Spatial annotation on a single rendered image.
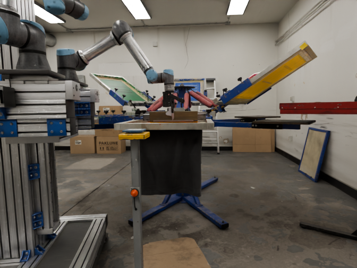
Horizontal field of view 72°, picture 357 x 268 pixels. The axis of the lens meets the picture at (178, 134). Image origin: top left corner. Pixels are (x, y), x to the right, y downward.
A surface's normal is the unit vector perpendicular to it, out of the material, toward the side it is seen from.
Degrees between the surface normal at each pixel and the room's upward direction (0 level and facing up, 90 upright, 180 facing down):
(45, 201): 90
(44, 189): 90
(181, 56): 90
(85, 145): 90
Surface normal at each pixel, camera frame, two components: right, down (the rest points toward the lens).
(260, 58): -0.09, 0.11
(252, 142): -0.09, -0.11
